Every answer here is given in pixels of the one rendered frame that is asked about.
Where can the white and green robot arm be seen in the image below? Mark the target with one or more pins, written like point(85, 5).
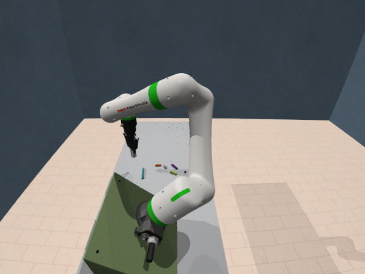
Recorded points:
point(184, 194)

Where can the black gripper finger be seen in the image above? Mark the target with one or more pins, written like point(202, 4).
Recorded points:
point(134, 145)
point(128, 142)

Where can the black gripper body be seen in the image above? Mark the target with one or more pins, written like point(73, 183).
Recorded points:
point(130, 132)

